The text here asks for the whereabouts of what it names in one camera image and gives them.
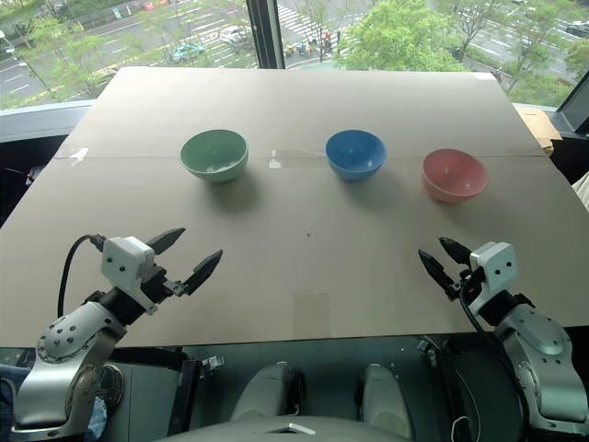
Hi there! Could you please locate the short clear tape strip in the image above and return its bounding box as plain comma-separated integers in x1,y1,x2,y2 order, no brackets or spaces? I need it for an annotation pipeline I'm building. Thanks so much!
53,146,90,163

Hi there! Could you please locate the long clear tape strip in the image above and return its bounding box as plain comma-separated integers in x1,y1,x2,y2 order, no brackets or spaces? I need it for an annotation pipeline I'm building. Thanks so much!
268,148,329,170

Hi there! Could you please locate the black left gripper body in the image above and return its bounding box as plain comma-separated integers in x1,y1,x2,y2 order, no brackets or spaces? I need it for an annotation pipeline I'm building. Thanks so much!
139,262,187,308

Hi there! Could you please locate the small brown cardboard piece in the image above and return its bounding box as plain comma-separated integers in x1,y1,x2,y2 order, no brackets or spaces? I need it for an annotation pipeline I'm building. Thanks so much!
512,102,563,155

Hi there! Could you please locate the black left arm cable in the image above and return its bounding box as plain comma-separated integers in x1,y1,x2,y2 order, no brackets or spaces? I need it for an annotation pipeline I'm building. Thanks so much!
56,234,108,320

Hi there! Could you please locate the blue bowl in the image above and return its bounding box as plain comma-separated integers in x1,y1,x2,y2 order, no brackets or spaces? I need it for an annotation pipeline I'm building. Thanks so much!
324,129,387,182

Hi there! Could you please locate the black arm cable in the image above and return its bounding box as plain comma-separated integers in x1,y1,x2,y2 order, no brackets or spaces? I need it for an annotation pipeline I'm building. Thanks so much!
459,277,497,343
56,234,108,320

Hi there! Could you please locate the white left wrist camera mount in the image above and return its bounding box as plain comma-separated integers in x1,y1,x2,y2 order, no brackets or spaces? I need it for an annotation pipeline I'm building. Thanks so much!
100,236,160,316

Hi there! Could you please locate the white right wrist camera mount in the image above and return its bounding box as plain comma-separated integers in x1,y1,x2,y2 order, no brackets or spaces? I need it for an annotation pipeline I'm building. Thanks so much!
466,240,517,315

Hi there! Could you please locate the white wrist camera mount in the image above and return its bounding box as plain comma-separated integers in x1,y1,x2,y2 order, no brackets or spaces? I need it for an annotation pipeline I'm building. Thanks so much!
466,240,517,315
100,236,160,316

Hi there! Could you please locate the green bowl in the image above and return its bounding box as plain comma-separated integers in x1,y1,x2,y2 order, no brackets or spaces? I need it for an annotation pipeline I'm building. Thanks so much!
179,129,250,185

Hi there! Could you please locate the large brown cardboard sheet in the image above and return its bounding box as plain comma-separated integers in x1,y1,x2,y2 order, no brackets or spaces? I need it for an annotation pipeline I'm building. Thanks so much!
0,65,589,349

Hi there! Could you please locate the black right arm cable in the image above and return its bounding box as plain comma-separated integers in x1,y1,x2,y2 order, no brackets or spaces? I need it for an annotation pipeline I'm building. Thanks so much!
459,277,497,343

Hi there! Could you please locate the grey rounded robot leg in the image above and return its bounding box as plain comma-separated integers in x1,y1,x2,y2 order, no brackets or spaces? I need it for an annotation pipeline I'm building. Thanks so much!
360,363,414,439
228,362,306,423

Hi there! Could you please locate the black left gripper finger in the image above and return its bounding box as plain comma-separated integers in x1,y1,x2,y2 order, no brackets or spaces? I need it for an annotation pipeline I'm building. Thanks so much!
146,227,187,256
182,250,225,297

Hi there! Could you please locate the dark window frame post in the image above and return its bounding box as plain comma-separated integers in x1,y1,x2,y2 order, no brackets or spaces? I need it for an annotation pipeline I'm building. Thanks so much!
245,0,287,71

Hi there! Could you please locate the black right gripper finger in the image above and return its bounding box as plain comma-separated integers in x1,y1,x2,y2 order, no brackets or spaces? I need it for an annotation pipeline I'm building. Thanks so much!
438,237,474,266
417,249,456,291

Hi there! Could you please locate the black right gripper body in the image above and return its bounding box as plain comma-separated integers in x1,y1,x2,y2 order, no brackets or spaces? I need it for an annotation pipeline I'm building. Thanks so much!
444,266,484,305

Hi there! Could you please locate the metal table clamp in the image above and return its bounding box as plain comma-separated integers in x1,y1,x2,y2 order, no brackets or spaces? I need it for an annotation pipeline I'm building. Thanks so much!
415,337,439,368
196,353,227,380

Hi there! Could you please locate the thin white cable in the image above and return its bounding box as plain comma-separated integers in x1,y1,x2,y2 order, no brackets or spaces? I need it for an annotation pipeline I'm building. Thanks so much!
452,415,474,442

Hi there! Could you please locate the red bowl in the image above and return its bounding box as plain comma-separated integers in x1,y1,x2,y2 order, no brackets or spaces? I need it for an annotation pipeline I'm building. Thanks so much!
421,147,489,204

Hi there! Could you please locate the dark slanted window frame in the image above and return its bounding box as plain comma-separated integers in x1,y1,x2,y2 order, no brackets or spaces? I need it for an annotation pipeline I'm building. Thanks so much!
555,67,589,135

